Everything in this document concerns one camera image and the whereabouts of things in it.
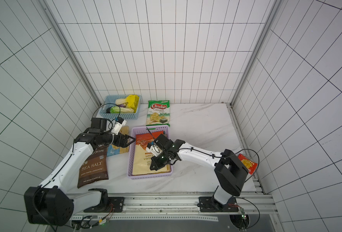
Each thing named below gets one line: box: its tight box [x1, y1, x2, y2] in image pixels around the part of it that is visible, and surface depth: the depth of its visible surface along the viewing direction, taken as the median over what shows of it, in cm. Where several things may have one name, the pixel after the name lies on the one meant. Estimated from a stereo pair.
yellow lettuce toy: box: [125, 94, 140, 113], surface depth 112 cm
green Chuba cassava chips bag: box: [145, 100, 171, 127], surface depth 116 cm
